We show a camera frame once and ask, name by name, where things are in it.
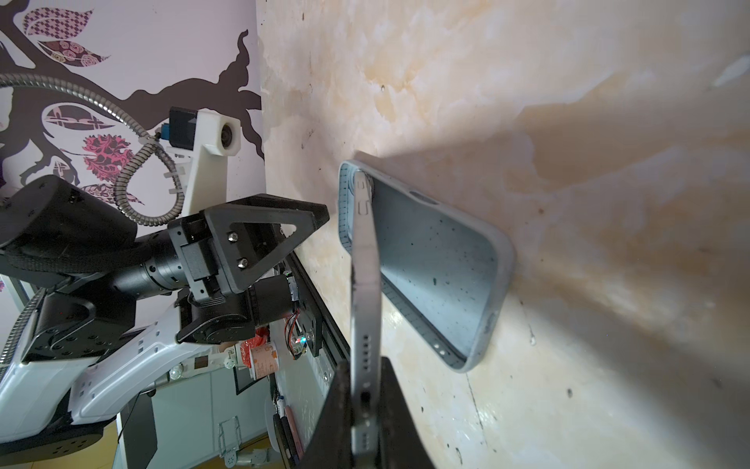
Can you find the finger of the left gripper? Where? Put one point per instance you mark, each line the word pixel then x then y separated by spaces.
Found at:
pixel 253 235

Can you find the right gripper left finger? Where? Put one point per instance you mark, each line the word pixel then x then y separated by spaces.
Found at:
pixel 331 444

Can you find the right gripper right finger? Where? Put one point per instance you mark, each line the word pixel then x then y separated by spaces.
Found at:
pixel 399 443

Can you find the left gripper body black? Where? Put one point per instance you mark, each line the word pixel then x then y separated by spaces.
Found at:
pixel 182 259

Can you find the black phone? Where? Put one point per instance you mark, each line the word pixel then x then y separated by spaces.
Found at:
pixel 366 327

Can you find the light blue case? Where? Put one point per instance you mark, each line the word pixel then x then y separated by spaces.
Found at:
pixel 445 271

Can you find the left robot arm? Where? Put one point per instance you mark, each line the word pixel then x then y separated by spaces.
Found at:
pixel 114 311

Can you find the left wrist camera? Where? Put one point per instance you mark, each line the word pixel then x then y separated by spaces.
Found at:
pixel 201 143

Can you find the black base frame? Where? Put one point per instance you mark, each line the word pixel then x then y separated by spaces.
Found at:
pixel 310 351

